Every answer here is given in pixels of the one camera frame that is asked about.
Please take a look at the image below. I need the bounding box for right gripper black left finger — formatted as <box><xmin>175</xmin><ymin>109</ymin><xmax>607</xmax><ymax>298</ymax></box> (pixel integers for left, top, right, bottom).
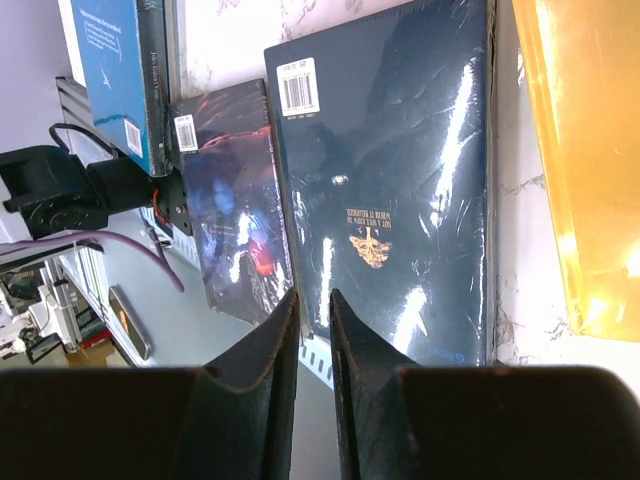
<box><xmin>1</xmin><ymin>291</ymin><xmax>300</xmax><ymax>479</ymax></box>

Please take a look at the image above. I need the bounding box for dark blue book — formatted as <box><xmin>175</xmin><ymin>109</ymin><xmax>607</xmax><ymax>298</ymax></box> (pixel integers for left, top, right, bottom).
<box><xmin>264</xmin><ymin>1</ymin><xmax>496</xmax><ymax>366</ymax></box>

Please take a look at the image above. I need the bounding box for teal ocean cover book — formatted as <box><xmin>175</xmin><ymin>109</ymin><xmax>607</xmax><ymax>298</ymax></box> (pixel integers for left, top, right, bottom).
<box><xmin>71</xmin><ymin>0</ymin><xmax>172</xmax><ymax>177</ymax></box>

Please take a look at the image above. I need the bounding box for yellow book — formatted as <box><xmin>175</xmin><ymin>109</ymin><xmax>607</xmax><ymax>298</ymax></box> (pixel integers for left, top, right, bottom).
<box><xmin>513</xmin><ymin>0</ymin><xmax>639</xmax><ymax>342</ymax></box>

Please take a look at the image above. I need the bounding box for dark galaxy cover book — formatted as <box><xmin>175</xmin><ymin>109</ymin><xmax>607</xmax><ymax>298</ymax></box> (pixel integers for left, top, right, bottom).
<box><xmin>170</xmin><ymin>79</ymin><xmax>293</xmax><ymax>325</ymax></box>

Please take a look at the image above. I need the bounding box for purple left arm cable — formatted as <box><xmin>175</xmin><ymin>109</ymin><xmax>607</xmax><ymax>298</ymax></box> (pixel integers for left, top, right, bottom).
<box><xmin>0</xmin><ymin>230</ymin><xmax>186</xmax><ymax>294</ymax></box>

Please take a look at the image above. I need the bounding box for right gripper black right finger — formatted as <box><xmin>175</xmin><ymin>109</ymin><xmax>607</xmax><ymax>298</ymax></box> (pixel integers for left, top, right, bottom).
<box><xmin>330</xmin><ymin>291</ymin><xmax>639</xmax><ymax>479</ymax></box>

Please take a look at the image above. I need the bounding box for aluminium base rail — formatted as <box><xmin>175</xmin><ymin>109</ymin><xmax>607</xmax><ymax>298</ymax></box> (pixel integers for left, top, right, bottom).
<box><xmin>55</xmin><ymin>76</ymin><xmax>121</xmax><ymax>157</ymax></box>

